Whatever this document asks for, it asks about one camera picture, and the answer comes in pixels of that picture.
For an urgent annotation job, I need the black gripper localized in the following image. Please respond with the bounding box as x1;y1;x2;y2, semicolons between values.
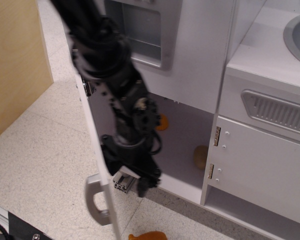
101;134;161;197

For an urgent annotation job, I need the silver fridge door handle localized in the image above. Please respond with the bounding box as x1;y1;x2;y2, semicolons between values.
83;174;113;227

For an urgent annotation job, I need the white fridge door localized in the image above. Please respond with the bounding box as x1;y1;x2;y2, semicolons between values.
92;0;235;114
75;73;121;240

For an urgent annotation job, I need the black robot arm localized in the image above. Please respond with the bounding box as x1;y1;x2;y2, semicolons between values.
52;0;162;198

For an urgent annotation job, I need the upper silver fridge hinge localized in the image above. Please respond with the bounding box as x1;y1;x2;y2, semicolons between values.
81;78;96;97

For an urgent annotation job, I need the white toy fridge cabinet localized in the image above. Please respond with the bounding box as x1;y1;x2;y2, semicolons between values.
62;0;237;207

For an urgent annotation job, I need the aluminium extrusion foot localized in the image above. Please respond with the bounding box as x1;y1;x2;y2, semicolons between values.
112;171;137;194

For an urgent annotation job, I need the yellow toy corn piece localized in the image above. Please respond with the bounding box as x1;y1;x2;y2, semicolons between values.
155;113;169;131

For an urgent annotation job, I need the orange toy chicken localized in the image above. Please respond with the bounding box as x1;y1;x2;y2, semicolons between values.
128;231;168;240

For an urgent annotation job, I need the beige toy potato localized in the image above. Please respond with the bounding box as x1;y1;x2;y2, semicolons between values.
193;145;209;170

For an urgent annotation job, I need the lower brass cabinet hinge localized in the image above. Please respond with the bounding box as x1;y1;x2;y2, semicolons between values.
207;163;214;179

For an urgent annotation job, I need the brass cabinet hinge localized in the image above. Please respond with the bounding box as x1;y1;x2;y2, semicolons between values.
207;163;214;179
213;126;221;147

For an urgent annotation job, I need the upper brass cabinet hinge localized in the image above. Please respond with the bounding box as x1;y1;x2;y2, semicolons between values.
213;126;221;147

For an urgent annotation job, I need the white toy kitchen counter unit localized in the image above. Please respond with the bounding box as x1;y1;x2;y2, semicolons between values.
200;0;300;240

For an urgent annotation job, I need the white cabinet door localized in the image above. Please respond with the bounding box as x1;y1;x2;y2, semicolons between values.
206;117;300;223

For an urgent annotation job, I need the silver vent panel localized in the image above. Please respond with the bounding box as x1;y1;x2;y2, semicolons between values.
241;89;300;134

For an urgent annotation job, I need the silver ice dispenser recess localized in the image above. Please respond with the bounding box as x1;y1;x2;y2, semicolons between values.
104;0;182;71

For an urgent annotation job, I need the plywood panel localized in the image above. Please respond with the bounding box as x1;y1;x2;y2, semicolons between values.
0;0;53;135

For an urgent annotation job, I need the grey round sink basin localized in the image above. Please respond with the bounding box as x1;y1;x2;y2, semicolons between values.
283;15;300;61

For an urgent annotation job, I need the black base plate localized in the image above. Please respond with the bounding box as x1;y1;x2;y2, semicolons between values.
8;212;52;240

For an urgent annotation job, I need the black cable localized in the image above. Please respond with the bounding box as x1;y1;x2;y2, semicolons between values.
0;219;11;240

